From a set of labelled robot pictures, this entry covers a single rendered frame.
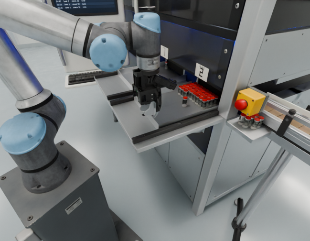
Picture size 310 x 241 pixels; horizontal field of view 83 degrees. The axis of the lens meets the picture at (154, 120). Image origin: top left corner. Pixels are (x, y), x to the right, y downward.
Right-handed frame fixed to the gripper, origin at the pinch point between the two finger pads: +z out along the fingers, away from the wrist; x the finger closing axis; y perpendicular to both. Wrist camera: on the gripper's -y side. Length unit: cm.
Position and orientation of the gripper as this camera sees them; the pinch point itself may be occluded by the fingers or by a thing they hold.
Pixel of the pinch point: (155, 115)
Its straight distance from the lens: 71.3
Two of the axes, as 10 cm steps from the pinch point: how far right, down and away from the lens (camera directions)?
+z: 0.1, 7.9, 6.1
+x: 4.6, 5.4, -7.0
